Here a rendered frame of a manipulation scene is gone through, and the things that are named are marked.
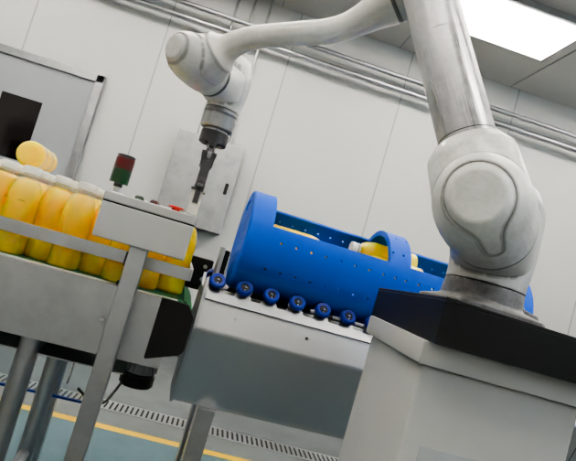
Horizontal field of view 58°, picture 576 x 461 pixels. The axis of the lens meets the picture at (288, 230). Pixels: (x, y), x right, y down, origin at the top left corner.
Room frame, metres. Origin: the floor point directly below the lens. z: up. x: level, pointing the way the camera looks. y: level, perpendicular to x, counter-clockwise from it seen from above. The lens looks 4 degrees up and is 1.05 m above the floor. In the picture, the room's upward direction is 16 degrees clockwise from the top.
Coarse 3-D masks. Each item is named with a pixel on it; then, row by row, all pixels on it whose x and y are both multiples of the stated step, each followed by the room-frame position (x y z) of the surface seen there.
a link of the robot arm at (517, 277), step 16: (544, 208) 1.00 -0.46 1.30; (544, 224) 1.00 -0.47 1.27; (528, 256) 0.94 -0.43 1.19; (448, 272) 1.04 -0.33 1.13; (464, 272) 1.00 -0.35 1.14; (480, 272) 0.98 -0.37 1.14; (496, 272) 0.95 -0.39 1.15; (512, 272) 0.95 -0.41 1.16; (528, 272) 0.98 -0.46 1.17; (512, 288) 0.97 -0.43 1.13
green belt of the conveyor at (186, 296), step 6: (24, 258) 1.22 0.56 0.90; (30, 258) 1.25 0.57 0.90; (48, 264) 1.23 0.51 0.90; (72, 270) 1.26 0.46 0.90; (78, 270) 1.29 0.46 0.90; (96, 276) 1.27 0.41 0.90; (138, 288) 1.28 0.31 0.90; (144, 288) 1.31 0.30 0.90; (156, 288) 1.39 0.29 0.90; (186, 288) 1.62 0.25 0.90; (156, 294) 1.28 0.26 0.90; (162, 294) 1.32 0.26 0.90; (168, 294) 1.34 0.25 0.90; (174, 294) 1.38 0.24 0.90; (180, 294) 1.42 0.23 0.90; (186, 294) 1.47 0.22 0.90; (180, 300) 1.29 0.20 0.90; (186, 300) 1.32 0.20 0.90
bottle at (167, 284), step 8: (192, 232) 1.37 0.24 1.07; (192, 240) 1.36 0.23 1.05; (192, 248) 1.37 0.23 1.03; (192, 256) 1.39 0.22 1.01; (176, 264) 1.35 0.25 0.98; (184, 264) 1.36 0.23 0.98; (160, 280) 1.35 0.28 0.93; (168, 280) 1.35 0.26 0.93; (176, 280) 1.35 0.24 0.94; (184, 280) 1.37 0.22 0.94; (160, 288) 1.35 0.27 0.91; (168, 288) 1.35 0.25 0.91; (176, 288) 1.36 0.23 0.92
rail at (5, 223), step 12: (0, 216) 1.20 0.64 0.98; (0, 228) 1.20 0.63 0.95; (12, 228) 1.20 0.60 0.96; (24, 228) 1.21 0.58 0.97; (36, 228) 1.21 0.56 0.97; (48, 240) 1.22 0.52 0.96; (60, 240) 1.22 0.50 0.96; (72, 240) 1.23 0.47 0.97; (84, 240) 1.23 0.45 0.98; (96, 252) 1.24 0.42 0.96; (108, 252) 1.24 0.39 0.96; (120, 252) 1.25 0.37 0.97; (144, 264) 1.26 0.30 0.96; (156, 264) 1.26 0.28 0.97; (168, 264) 1.27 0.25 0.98; (180, 276) 1.27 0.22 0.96
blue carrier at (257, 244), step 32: (256, 192) 1.46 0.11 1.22; (256, 224) 1.37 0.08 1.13; (288, 224) 1.63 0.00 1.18; (320, 224) 1.63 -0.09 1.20; (256, 256) 1.38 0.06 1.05; (288, 256) 1.39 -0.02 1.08; (320, 256) 1.40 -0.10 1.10; (352, 256) 1.42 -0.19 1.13; (256, 288) 1.45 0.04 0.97; (288, 288) 1.43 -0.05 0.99; (320, 288) 1.43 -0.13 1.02; (352, 288) 1.43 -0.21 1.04; (416, 288) 1.45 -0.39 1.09
